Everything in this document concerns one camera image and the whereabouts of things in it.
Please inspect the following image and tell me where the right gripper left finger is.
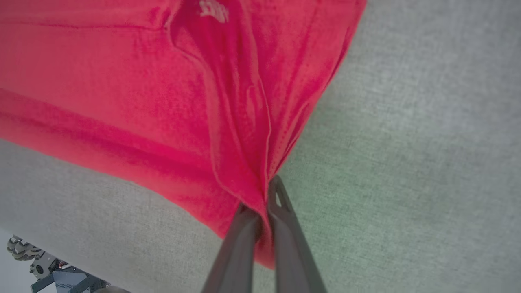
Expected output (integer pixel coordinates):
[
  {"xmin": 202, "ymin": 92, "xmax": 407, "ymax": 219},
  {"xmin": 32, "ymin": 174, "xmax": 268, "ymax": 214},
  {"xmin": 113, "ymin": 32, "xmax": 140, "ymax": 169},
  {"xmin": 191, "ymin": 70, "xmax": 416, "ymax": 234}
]
[{"xmin": 202, "ymin": 203, "xmax": 262, "ymax": 293}]

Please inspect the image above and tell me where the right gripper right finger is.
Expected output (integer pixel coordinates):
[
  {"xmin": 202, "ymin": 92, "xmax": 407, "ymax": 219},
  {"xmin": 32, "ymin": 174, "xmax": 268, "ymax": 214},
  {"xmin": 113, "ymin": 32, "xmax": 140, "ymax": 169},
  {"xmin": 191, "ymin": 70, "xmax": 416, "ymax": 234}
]
[{"xmin": 267, "ymin": 175, "xmax": 327, "ymax": 293}]

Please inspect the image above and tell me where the red and white shirt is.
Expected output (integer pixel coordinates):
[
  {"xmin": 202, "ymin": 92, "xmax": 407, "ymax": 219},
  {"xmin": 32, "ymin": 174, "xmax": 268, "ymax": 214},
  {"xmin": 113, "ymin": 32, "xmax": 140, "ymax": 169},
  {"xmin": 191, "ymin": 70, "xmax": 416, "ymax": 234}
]
[{"xmin": 0, "ymin": 0, "xmax": 367, "ymax": 270}]

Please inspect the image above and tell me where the grey fabric sofa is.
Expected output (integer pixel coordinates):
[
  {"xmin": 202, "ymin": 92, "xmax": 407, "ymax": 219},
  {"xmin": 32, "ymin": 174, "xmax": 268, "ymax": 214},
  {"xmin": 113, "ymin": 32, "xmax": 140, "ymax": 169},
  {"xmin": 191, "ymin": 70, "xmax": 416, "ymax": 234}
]
[{"xmin": 0, "ymin": 0, "xmax": 521, "ymax": 293}]

